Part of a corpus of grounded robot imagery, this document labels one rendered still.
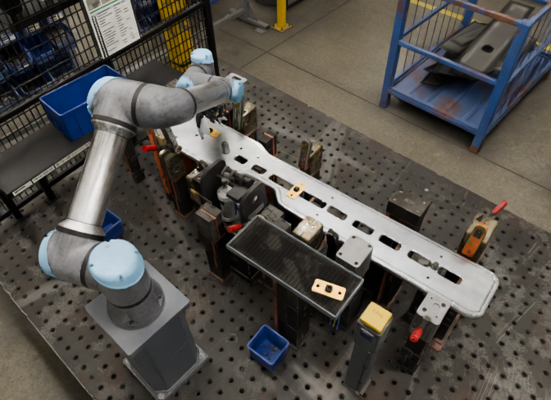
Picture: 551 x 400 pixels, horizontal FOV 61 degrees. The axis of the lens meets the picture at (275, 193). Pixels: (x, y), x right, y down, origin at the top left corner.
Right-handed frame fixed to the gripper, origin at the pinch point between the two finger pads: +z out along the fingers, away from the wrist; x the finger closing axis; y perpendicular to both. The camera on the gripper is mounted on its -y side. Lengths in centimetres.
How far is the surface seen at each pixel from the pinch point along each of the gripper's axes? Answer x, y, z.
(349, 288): -36, 86, -14
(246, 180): -24, 41, -17
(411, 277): -13, 95, 1
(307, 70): 180, -75, 101
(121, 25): 8, -54, -24
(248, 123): 13.8, 8.3, 2.3
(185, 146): -12.0, -2.0, 1.6
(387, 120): 163, 9, 101
